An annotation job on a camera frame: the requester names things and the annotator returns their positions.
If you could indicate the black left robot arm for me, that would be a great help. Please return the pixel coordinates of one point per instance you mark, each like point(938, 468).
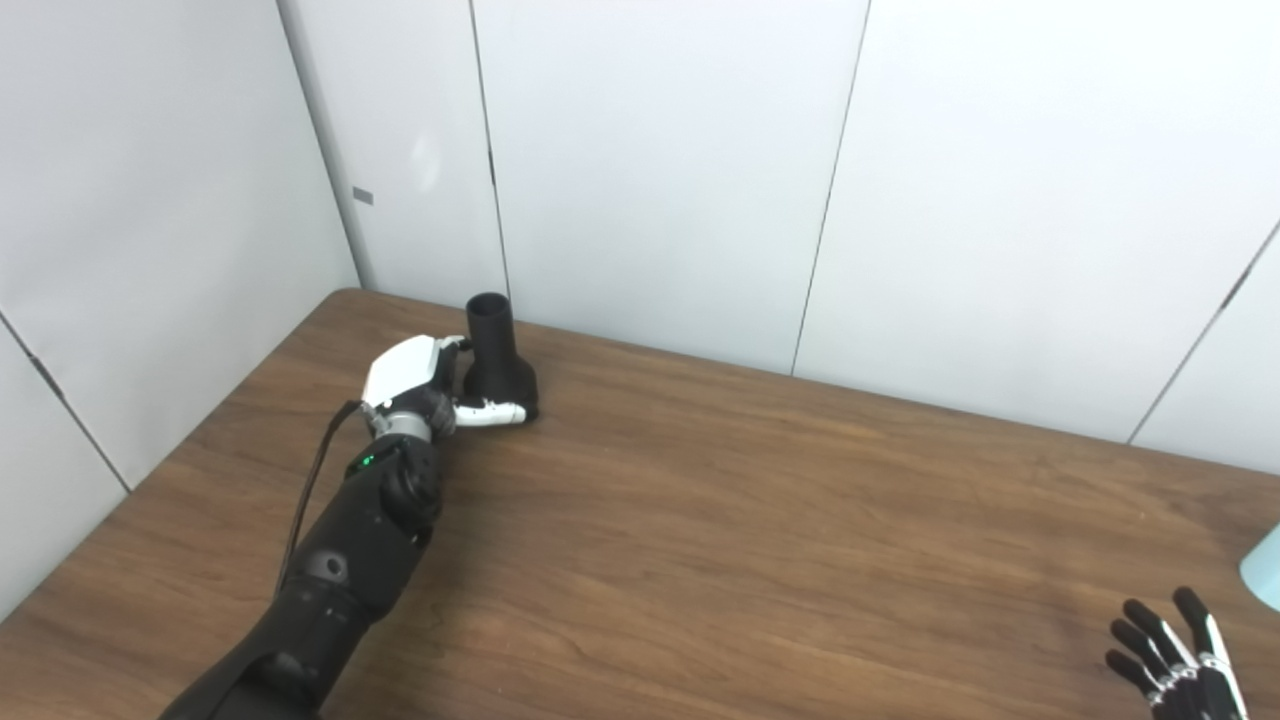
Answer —
point(360, 540)

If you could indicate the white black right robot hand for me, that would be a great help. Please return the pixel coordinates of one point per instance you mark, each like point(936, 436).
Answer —
point(1200, 680)

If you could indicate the black funnel-shaped nozzle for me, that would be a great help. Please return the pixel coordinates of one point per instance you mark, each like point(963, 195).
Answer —
point(497, 370)

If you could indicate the light blue cup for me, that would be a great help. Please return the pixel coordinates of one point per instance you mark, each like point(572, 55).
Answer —
point(1265, 575)

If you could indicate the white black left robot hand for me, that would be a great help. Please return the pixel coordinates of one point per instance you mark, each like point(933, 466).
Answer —
point(405, 370)

